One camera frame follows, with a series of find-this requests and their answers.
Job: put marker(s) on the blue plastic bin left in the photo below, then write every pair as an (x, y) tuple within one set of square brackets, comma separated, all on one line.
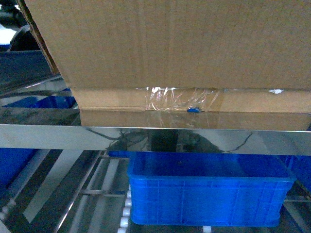
[(14, 160)]

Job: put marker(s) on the metal roller rack shelf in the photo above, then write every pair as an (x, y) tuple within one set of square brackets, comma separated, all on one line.
[(77, 182)]

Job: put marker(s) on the blue plastic bin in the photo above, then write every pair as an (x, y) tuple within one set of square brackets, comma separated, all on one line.
[(300, 166), (14, 160), (201, 189)]

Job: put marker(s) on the large cardboard box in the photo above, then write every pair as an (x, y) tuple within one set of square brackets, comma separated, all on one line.
[(199, 64)]

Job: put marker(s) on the blue plastic bin right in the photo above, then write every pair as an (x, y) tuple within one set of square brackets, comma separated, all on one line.
[(300, 166)]

